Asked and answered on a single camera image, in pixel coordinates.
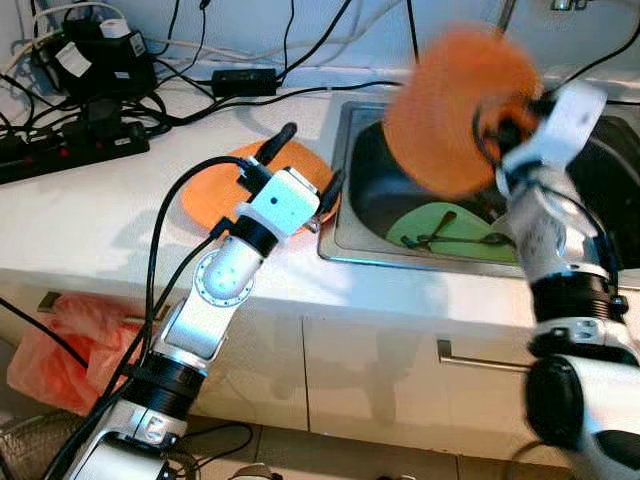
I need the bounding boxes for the orange plastic bowl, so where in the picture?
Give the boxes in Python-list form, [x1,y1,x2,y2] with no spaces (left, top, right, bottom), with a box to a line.
[383,24,547,201]

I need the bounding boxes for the dark metal utensil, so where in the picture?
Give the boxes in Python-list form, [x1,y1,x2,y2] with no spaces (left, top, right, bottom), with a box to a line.
[405,208,513,253]

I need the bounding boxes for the stainless steel sink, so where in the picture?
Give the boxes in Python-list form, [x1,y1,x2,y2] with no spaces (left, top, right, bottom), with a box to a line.
[318,98,640,276]

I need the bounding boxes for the green plate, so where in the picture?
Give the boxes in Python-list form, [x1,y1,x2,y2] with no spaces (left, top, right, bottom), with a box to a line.
[385,200,521,264]

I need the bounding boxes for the orange plastic plate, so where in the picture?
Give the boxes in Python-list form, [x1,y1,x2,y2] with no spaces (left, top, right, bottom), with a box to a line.
[180,138,343,237]

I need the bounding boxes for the metal faucet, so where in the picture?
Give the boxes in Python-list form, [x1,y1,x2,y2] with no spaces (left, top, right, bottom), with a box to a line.
[495,0,523,33]

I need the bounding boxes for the white cabinet door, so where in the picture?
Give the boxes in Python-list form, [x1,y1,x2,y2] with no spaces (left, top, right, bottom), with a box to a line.
[300,300,546,446]
[0,270,309,433]

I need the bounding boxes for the black charger box white labels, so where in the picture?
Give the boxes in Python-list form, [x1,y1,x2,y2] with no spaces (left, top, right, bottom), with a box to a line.
[40,18,159,103]

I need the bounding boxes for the black power strip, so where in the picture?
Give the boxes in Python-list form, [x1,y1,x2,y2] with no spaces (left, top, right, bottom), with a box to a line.
[0,118,153,187]

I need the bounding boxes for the grey robot left foot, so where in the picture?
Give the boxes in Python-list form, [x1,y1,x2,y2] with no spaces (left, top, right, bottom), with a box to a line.
[225,462,286,480]

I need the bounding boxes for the red plastic bag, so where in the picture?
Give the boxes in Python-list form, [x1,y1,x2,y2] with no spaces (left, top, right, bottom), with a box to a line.
[8,292,151,414]

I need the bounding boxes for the grey standing fan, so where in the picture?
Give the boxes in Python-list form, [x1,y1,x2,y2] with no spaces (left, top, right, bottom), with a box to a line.
[0,413,79,480]

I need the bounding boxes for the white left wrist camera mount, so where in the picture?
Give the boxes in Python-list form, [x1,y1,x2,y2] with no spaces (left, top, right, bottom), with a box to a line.
[238,167,323,239]

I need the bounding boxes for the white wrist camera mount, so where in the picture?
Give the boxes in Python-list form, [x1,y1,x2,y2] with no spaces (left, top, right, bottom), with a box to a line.
[238,167,323,239]
[503,80,609,179]

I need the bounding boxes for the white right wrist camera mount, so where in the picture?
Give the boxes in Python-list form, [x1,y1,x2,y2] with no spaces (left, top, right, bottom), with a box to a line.
[503,80,609,179]

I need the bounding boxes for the black adapter cable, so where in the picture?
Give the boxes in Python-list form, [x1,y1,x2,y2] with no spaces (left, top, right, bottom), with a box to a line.
[150,80,403,126]

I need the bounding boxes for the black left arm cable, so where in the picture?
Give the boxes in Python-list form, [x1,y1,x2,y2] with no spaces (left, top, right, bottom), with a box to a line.
[40,155,271,480]

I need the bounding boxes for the black trailing cable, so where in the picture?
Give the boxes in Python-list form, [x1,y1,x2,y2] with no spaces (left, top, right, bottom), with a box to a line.
[0,295,96,371]

